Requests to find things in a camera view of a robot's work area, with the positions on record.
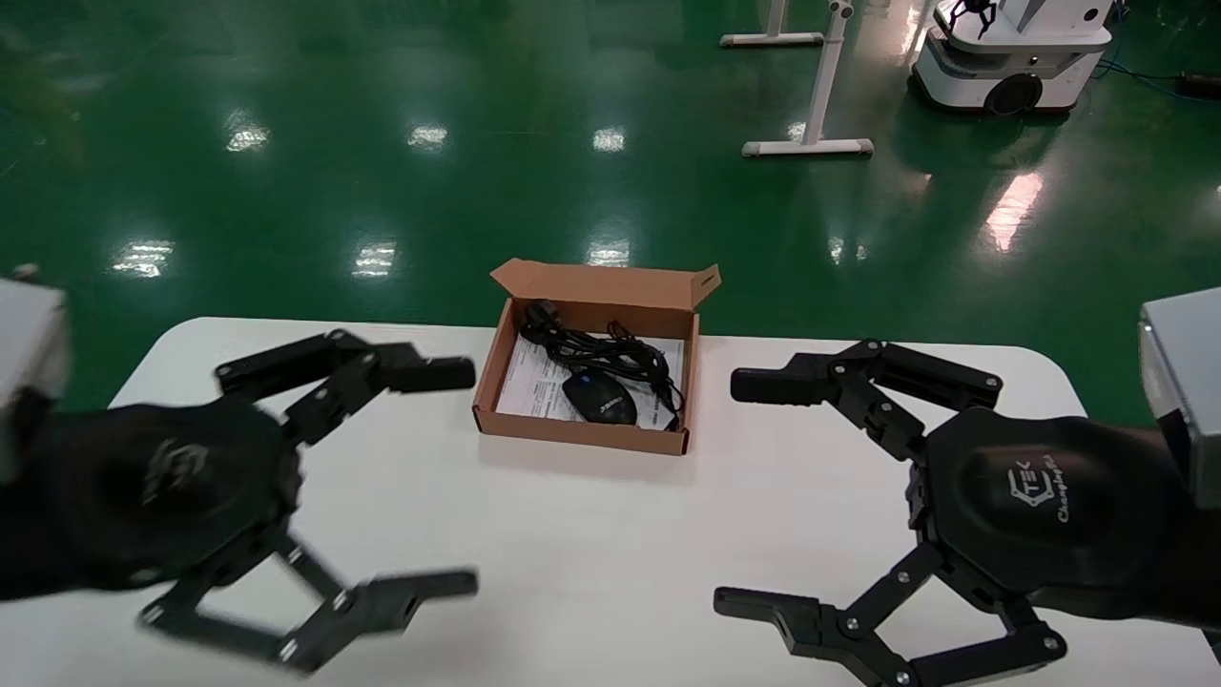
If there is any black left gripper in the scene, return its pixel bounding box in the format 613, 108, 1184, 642
36, 397, 481, 677

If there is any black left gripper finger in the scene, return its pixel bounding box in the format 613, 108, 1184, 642
214, 328, 479, 448

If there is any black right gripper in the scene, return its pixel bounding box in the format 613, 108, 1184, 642
713, 338, 1190, 687

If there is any black power cable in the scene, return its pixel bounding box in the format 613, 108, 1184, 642
517, 298, 687, 432

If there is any black wired computer mouse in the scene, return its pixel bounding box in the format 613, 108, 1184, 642
560, 368, 639, 427

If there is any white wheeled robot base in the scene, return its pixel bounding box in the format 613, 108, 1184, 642
910, 0, 1117, 118

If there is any brown cardboard box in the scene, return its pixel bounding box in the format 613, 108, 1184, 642
474, 257, 723, 457

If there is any white printed instruction sheet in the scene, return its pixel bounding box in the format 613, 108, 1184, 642
496, 334, 687, 431

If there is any white table leg stand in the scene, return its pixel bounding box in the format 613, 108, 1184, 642
742, 0, 876, 159
719, 0, 826, 49

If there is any blue floor cable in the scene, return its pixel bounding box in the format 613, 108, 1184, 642
1095, 0, 1221, 104

